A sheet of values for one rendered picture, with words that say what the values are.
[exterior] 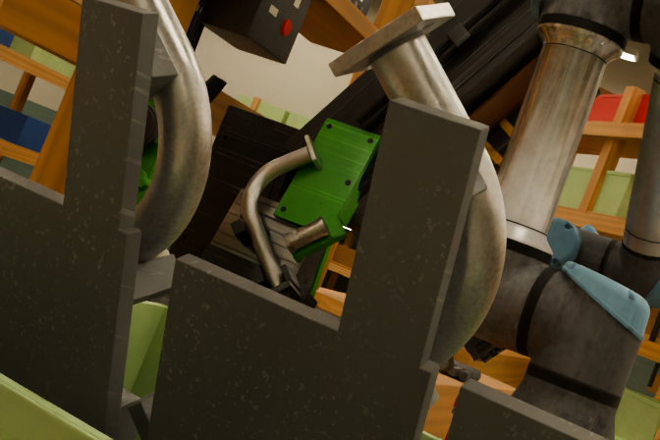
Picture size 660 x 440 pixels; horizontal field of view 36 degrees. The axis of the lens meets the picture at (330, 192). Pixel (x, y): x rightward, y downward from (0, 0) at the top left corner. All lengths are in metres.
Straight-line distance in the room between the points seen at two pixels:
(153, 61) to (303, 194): 1.27
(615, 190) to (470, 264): 4.48
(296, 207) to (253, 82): 10.24
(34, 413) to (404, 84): 0.22
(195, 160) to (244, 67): 11.56
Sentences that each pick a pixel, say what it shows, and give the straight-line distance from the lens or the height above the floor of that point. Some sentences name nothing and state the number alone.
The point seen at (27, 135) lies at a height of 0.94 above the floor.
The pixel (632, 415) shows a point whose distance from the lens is 4.37.
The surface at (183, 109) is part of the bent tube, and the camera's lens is 0.56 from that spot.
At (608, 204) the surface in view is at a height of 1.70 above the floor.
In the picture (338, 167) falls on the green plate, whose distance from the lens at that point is 1.81.
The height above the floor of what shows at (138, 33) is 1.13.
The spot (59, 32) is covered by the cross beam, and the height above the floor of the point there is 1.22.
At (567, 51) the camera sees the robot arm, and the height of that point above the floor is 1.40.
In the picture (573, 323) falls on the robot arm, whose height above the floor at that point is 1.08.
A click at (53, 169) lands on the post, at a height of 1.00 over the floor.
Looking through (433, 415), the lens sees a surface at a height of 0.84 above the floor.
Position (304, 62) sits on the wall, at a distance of 11.84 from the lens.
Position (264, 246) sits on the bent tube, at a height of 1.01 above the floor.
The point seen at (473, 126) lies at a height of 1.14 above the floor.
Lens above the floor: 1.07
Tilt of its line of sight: 2 degrees up
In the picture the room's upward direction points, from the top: 22 degrees clockwise
